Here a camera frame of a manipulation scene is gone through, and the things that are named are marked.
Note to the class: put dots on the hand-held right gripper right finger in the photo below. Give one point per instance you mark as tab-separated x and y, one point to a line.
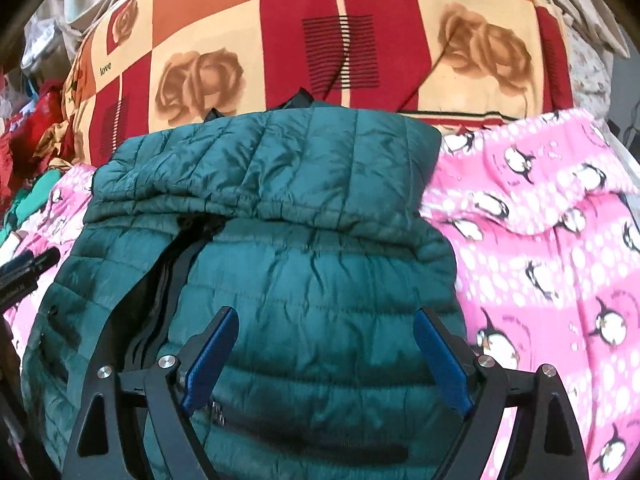
442	360

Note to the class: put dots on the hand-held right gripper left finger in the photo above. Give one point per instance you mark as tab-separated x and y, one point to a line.
207	357

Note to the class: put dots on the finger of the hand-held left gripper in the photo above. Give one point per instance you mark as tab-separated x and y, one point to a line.
42	259

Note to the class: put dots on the green puffer jacket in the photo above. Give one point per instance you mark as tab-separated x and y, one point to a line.
325	285

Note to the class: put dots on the green cloth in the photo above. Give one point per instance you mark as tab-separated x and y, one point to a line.
30	200

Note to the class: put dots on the red cloth pile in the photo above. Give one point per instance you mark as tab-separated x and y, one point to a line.
30	125

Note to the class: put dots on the pink penguin printed blanket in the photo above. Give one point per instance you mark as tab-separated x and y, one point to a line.
550	270

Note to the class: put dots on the white crumpled cloth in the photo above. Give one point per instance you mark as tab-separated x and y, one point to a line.
70	5

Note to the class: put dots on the pale floral sheet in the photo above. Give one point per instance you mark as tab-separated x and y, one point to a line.
590	70

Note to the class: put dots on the rose printed checked blanket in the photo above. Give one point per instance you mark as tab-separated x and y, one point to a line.
300	35

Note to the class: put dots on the grey white cloth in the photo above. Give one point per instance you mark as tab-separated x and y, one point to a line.
580	0

